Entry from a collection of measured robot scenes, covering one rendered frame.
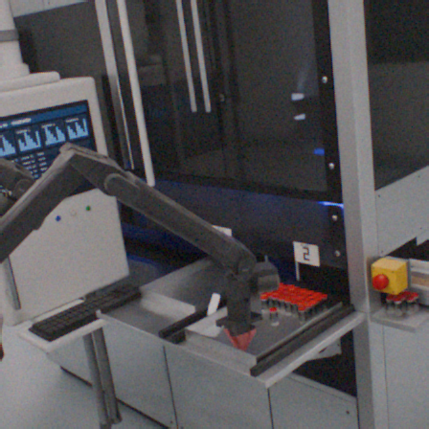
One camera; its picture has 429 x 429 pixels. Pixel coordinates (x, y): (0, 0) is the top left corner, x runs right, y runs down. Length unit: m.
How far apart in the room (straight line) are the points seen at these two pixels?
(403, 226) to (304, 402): 0.64
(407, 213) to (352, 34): 0.54
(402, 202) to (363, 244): 0.20
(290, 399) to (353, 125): 0.94
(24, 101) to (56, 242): 0.48
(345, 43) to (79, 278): 1.25
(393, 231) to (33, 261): 1.16
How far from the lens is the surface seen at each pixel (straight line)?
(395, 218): 1.79
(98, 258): 2.32
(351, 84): 1.58
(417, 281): 1.82
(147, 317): 1.88
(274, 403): 2.18
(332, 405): 2.00
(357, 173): 1.62
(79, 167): 1.23
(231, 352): 1.59
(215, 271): 2.12
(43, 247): 2.20
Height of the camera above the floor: 1.67
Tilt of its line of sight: 17 degrees down
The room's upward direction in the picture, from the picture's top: 8 degrees counter-clockwise
